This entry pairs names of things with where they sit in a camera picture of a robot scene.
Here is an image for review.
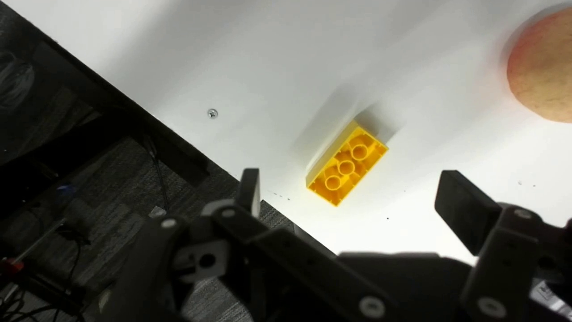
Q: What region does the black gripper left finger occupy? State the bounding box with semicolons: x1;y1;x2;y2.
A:
235;167;262;219

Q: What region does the peach coloured ball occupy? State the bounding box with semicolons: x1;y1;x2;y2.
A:
503;4;572;126

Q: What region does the yellow building block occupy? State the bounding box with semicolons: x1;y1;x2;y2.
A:
303;119;389;210

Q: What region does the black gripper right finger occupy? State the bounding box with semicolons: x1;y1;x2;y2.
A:
432;169;503;256

